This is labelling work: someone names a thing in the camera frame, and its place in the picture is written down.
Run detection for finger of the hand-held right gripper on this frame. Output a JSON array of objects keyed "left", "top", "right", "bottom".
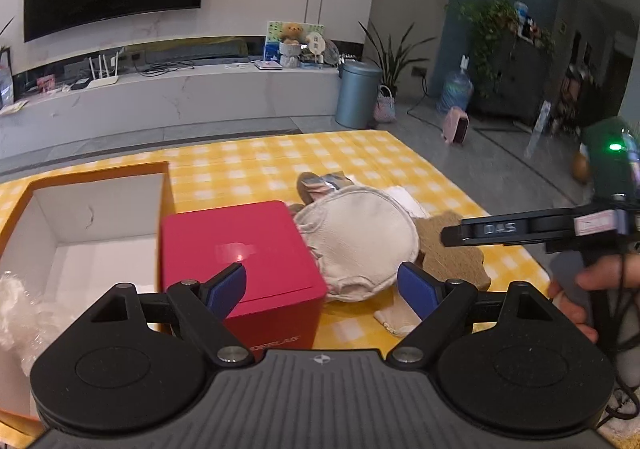
[{"left": 440, "top": 208, "right": 577, "bottom": 250}]

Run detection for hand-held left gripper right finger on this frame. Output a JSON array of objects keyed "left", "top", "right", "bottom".
[{"left": 382, "top": 261, "right": 557, "bottom": 366}]

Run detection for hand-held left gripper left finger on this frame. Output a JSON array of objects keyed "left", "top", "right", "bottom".
[{"left": 86, "top": 262, "right": 256, "bottom": 366}]

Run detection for brown bear-shaped pad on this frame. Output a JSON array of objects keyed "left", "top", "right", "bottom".
[{"left": 414, "top": 210, "right": 494, "bottom": 293}]

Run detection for cream cloth pouch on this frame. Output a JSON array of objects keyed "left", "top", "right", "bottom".
[{"left": 291, "top": 185, "right": 421, "bottom": 303}]

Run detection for orange cardboard box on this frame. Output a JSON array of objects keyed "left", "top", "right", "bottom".
[{"left": 0, "top": 161, "right": 176, "bottom": 430}]

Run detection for person's right hand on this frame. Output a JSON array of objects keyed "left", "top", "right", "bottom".
[{"left": 549, "top": 253, "right": 640, "bottom": 345}]

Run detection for brown ball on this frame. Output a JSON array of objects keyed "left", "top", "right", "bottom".
[{"left": 571, "top": 151, "right": 593, "bottom": 186}]

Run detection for small cream cloth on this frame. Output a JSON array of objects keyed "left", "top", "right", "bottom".
[{"left": 374, "top": 308, "right": 420, "bottom": 337}]

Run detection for red box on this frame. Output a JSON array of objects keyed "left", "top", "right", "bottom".
[{"left": 160, "top": 200, "right": 329, "bottom": 351}]

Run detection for white tissue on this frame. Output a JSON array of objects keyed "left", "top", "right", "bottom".
[{"left": 384, "top": 185, "right": 427, "bottom": 220}]

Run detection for pink heater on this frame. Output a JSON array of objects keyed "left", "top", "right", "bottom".
[{"left": 440, "top": 107, "right": 472, "bottom": 146}]

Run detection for yellow checkered tablecloth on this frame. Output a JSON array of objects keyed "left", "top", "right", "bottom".
[{"left": 0, "top": 129, "right": 556, "bottom": 449}]

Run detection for silver foil packet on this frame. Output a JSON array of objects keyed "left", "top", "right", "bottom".
[{"left": 296, "top": 170, "right": 357, "bottom": 206}]

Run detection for dark cabinet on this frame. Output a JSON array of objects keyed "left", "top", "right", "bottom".
[{"left": 470, "top": 24, "right": 553, "bottom": 127}]

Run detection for blue water jug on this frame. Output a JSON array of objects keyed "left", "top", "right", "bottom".
[{"left": 436, "top": 70, "right": 475, "bottom": 116}]

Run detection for woven basket bag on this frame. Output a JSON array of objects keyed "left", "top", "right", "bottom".
[{"left": 372, "top": 85, "right": 398, "bottom": 124}]

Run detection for climbing green plant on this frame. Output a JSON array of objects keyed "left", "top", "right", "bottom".
[{"left": 447, "top": 0, "right": 556, "bottom": 94}]

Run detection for grey pedal trash can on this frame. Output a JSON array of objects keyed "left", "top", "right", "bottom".
[{"left": 334, "top": 60, "right": 383, "bottom": 130}]

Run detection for white marble television console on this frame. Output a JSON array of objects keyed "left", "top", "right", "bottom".
[{"left": 0, "top": 63, "right": 347, "bottom": 160}]

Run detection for long-leaf potted plant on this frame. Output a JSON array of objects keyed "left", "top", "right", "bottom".
[{"left": 357, "top": 20, "right": 438, "bottom": 90}]

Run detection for clear plastic wrap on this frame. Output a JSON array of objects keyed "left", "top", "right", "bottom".
[{"left": 0, "top": 270, "right": 63, "bottom": 376}]

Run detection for grey wrapped bouquet holder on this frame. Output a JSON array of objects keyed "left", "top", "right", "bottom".
[{"left": 279, "top": 41, "right": 304, "bottom": 68}]

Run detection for white router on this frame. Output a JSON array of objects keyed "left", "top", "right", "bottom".
[{"left": 86, "top": 54, "right": 122, "bottom": 90}]

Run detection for white round hand fan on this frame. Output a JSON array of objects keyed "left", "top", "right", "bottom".
[{"left": 304, "top": 31, "right": 328, "bottom": 64}]

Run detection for teddy bear gift display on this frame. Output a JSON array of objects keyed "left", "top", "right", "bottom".
[{"left": 265, "top": 20, "right": 326, "bottom": 60}]

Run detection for teddy bear plush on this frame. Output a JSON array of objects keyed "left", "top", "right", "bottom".
[{"left": 280, "top": 21, "right": 307, "bottom": 44}]

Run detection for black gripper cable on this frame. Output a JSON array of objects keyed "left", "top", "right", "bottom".
[{"left": 587, "top": 254, "right": 640, "bottom": 422}]

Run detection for black cables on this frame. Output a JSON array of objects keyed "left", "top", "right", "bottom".
[{"left": 140, "top": 58, "right": 197, "bottom": 78}]

